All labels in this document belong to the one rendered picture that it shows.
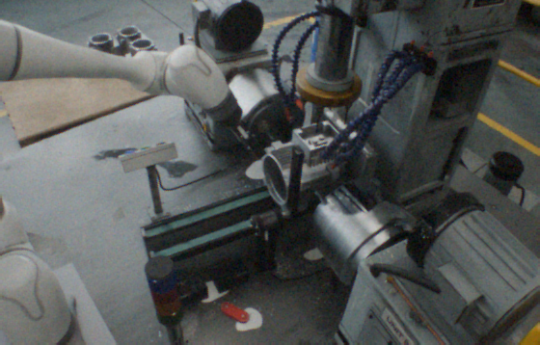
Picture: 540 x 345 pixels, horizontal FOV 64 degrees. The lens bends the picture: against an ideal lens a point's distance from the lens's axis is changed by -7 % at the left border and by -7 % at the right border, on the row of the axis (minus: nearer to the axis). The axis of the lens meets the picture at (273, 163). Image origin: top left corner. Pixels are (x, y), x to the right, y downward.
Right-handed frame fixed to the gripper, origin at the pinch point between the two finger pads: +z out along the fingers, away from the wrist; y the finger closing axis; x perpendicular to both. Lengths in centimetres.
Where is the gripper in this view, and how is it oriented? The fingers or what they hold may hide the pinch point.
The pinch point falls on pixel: (256, 148)
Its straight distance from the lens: 135.5
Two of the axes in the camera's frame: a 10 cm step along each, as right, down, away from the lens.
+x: -7.9, 6.1, 0.1
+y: -4.7, -6.1, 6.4
